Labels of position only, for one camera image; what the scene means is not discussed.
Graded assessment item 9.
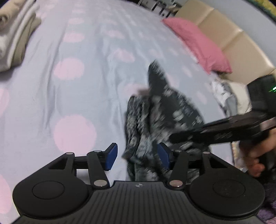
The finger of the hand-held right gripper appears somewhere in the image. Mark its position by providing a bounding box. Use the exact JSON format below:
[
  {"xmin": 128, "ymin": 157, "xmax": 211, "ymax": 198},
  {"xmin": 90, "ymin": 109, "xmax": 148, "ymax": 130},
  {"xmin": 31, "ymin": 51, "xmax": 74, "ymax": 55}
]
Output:
[{"xmin": 169, "ymin": 126, "xmax": 216, "ymax": 145}]

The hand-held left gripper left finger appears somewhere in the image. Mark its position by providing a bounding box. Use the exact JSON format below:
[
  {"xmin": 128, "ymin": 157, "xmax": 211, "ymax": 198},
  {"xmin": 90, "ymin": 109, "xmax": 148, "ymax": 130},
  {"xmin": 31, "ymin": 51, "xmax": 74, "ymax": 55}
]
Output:
[{"xmin": 48, "ymin": 142, "xmax": 118, "ymax": 190}]

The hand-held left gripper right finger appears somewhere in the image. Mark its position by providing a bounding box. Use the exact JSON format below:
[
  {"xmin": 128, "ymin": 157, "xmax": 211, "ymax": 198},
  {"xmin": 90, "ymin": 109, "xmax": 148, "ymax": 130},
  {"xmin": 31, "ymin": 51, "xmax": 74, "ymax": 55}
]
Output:
[{"xmin": 157, "ymin": 142, "xmax": 230, "ymax": 190}]

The dark floral garment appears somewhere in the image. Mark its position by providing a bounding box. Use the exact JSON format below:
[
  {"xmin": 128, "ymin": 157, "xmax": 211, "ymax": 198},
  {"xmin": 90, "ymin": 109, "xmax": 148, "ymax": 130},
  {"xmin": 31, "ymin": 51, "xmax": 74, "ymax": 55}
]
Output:
[{"xmin": 122, "ymin": 60, "xmax": 210, "ymax": 183}]

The person's right hand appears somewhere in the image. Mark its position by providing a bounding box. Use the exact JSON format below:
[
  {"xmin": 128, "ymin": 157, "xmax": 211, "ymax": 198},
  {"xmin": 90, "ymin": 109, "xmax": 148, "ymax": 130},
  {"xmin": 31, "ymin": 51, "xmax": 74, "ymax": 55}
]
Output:
[{"xmin": 239, "ymin": 129, "xmax": 276, "ymax": 177}]

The grey garment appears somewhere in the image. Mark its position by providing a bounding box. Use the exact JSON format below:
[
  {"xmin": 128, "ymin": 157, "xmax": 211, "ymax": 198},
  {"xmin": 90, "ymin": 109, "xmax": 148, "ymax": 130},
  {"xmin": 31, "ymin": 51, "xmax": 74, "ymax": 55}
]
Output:
[{"xmin": 225, "ymin": 95, "xmax": 239, "ymax": 114}]

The cream garment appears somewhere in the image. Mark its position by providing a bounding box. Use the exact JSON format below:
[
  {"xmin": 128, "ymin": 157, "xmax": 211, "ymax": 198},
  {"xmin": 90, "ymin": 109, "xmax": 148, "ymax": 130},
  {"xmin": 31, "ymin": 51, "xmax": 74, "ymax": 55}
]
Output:
[{"xmin": 229, "ymin": 82, "xmax": 253, "ymax": 114}]

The white garment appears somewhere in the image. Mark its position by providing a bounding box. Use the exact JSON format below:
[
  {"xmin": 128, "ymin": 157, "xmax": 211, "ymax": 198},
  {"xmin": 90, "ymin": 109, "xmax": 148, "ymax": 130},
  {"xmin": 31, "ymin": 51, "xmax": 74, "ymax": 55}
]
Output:
[{"xmin": 210, "ymin": 78, "xmax": 232, "ymax": 112}]

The beige padded headboard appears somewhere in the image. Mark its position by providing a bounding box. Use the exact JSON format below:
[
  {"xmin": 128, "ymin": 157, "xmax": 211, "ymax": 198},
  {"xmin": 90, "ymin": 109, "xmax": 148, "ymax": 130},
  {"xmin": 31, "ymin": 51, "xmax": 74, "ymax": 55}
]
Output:
[{"xmin": 174, "ymin": 0, "xmax": 276, "ymax": 83}]

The purple fuzzy rug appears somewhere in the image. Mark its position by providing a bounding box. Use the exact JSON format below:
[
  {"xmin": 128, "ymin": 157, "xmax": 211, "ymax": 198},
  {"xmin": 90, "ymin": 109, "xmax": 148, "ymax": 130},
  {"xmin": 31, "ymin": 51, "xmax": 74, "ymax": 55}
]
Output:
[{"xmin": 255, "ymin": 202, "xmax": 276, "ymax": 224}]

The pink pillow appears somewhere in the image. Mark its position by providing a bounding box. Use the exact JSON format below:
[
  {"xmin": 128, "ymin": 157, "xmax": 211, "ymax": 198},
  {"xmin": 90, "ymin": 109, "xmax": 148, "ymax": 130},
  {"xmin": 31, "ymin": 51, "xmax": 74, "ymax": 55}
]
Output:
[{"xmin": 162, "ymin": 17, "xmax": 233, "ymax": 75}]

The white nightstand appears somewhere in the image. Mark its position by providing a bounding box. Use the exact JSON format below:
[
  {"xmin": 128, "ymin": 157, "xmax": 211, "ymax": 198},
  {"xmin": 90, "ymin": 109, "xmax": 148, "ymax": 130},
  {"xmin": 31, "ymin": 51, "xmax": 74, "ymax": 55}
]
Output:
[{"xmin": 138, "ymin": 0, "xmax": 179, "ymax": 16}]

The folded khaki cloth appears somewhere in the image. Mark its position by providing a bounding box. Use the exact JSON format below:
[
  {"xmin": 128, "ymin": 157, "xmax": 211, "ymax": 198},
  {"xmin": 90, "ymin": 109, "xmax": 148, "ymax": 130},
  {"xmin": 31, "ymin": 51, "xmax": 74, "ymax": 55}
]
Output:
[{"xmin": 12, "ymin": 17, "xmax": 42, "ymax": 66}]

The folded white cloth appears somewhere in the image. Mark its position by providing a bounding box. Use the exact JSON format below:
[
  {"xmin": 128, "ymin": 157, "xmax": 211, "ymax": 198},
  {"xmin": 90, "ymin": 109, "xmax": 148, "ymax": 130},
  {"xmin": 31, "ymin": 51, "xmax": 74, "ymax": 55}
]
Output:
[{"xmin": 0, "ymin": 3, "xmax": 41, "ymax": 59}]

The folded beige cloth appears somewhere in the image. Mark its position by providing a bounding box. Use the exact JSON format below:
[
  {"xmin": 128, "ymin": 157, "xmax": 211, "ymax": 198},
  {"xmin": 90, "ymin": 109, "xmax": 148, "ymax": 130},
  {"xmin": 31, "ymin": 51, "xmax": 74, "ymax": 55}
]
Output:
[{"xmin": 0, "ymin": 0, "xmax": 29, "ymax": 30}]

